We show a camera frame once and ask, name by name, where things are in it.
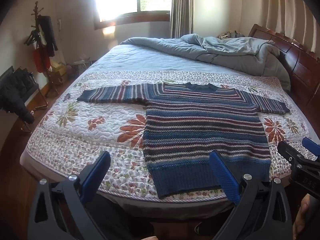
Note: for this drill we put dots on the light blue bed sheet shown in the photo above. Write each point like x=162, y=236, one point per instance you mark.
x=150, y=57

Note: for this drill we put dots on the blue striped knit sweater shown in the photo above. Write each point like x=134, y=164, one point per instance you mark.
x=200, y=125

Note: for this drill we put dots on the red hanging bag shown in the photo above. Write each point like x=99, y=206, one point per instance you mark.
x=41, y=60

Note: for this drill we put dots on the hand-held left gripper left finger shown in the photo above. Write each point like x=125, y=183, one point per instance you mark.
x=95, y=180

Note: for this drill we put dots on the woven basket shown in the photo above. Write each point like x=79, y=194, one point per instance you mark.
x=82, y=67

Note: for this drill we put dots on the person's right hand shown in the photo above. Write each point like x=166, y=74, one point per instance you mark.
x=300, y=220

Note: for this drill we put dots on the patterned pillow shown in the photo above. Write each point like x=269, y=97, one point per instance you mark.
x=231, y=35

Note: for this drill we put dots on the black jacket on stand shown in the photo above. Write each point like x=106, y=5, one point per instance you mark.
x=15, y=92

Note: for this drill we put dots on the wooden coat rack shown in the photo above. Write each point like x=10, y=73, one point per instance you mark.
x=37, y=12

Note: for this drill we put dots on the floral quilted bedspread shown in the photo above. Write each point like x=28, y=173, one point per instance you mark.
x=82, y=135

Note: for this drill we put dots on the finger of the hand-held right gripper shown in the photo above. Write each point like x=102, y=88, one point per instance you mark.
x=310, y=143
x=287, y=151

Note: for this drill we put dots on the wooden framed window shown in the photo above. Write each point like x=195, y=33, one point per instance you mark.
x=130, y=0

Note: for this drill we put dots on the black hanging coat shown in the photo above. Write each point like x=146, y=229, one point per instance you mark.
x=48, y=35

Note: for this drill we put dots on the wooden box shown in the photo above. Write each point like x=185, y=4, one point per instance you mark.
x=58, y=75

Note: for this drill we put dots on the white pleated curtain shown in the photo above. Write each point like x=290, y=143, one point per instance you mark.
x=285, y=10

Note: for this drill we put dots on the grey blue duvet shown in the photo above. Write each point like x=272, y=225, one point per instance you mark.
x=225, y=55

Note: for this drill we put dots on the wooden bed headboard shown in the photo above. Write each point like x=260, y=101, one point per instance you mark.
x=300, y=65

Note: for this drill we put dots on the grey curtain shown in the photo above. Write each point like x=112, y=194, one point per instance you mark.
x=181, y=7

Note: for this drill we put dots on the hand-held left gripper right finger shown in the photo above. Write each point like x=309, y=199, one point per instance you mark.
x=225, y=180

